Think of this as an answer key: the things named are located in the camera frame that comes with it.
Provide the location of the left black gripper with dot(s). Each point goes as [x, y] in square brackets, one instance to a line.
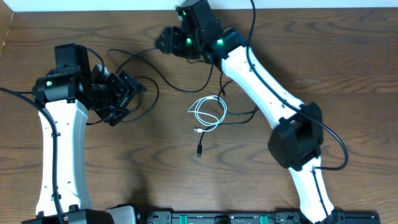
[128, 89]

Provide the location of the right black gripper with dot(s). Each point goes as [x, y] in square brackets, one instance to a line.
[172, 42]

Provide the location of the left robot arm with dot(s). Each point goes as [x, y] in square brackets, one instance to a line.
[64, 97]

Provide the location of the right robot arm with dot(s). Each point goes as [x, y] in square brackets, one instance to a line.
[296, 132]

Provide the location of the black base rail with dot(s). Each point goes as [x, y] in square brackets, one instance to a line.
[281, 217]

